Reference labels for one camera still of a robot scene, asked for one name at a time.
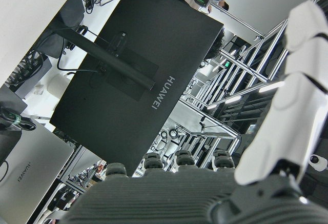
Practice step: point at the aluminium frame cell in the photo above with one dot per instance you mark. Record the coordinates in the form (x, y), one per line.
(225, 131)
(266, 37)

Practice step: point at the silver Huawei monitor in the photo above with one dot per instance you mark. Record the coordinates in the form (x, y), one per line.
(33, 162)

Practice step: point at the ceiling light strip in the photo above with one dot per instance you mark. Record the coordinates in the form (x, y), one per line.
(270, 86)

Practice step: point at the black Huawei monitor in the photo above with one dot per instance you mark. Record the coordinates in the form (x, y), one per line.
(123, 116)

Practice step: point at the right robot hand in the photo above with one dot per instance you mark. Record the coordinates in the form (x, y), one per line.
(159, 198)

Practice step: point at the white security camera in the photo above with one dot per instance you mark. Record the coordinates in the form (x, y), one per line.
(317, 161)

